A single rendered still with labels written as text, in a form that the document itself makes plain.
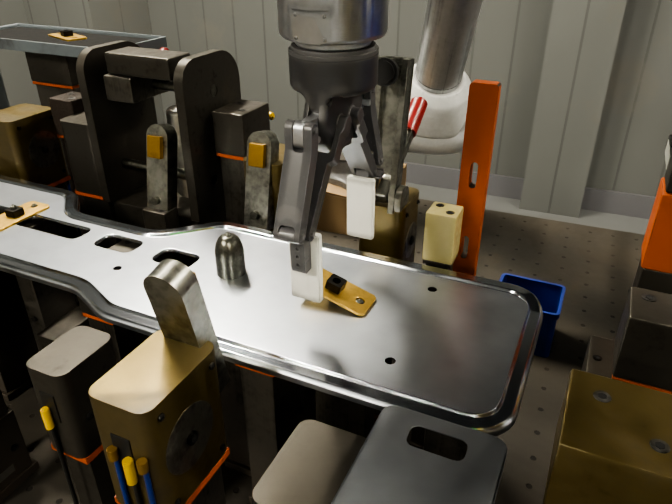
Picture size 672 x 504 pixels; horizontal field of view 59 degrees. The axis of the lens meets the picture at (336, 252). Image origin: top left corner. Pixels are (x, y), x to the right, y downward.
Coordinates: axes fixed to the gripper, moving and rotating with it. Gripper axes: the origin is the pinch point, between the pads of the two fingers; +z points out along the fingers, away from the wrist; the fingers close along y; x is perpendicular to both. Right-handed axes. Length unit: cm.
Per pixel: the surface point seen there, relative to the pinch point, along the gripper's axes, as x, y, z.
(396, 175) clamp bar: 1.5, -13.3, -3.2
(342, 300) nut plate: 1.4, 1.6, 4.5
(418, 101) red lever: 0.0, -25.0, -8.4
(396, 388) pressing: 10.4, 10.5, 5.2
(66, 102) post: -55, -19, -4
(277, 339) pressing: -2.1, 8.8, 5.3
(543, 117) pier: -5, -254, 63
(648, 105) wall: 40, -270, 56
